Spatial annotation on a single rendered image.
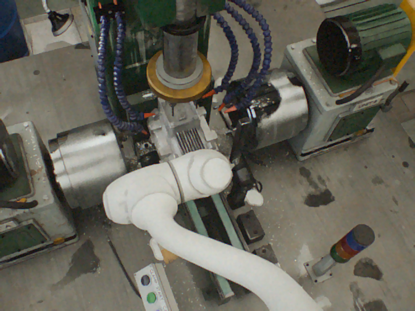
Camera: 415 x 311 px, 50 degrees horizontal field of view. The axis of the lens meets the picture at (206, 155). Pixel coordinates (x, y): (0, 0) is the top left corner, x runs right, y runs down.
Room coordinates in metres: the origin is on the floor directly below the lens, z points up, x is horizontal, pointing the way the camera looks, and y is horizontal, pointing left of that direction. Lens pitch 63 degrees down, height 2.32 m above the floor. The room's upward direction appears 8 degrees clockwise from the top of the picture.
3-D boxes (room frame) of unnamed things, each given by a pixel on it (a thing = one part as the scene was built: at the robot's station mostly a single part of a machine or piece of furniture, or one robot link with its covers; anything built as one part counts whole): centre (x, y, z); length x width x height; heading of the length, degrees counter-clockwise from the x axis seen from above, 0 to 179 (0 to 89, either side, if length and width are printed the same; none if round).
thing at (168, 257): (0.45, 0.12, 0.80); 0.21 x 0.05 x 0.01; 33
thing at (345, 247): (0.40, -0.44, 1.14); 0.06 x 0.06 x 0.04
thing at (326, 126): (1.02, -0.43, 0.99); 0.35 x 0.31 x 0.37; 119
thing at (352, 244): (0.40, -0.44, 1.19); 0.06 x 0.06 x 0.04
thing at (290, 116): (0.89, -0.20, 1.04); 0.41 x 0.25 x 0.25; 119
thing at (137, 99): (0.86, 0.17, 0.97); 0.30 x 0.11 x 0.34; 119
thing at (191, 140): (0.72, 0.09, 1.02); 0.20 x 0.19 x 0.19; 29
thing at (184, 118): (0.76, 0.11, 1.11); 0.12 x 0.11 x 0.07; 29
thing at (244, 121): (0.68, -0.09, 1.12); 0.04 x 0.03 x 0.26; 29
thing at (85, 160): (0.55, 0.40, 1.04); 0.37 x 0.25 x 0.25; 119
